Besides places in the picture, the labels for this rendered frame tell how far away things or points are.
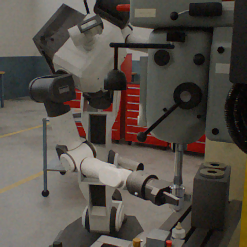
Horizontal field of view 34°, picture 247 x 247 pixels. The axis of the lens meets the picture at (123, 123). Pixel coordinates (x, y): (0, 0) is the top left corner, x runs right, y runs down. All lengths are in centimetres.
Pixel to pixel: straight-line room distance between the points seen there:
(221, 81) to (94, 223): 127
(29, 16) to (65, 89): 1123
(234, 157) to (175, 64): 196
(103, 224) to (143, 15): 127
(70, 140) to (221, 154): 166
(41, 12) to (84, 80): 1116
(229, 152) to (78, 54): 172
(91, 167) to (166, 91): 52
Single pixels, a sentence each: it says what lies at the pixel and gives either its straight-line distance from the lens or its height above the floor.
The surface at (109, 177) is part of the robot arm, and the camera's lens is 139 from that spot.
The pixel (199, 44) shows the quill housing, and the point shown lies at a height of 159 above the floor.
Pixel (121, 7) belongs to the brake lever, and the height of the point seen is 170.
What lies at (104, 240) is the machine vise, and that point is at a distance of 128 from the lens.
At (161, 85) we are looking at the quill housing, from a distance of 111.
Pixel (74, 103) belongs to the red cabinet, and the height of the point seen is 62.
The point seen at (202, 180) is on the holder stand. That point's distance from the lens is 149.
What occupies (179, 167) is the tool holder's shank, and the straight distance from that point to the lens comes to 123.
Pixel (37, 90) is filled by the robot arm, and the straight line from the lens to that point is 154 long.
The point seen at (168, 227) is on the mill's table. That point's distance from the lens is 154.
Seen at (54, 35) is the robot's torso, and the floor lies 161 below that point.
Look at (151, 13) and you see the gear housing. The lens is 109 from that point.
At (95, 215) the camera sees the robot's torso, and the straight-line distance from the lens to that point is 208.
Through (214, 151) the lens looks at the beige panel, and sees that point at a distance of 301.
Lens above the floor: 158
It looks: 11 degrees down
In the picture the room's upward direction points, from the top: 1 degrees clockwise
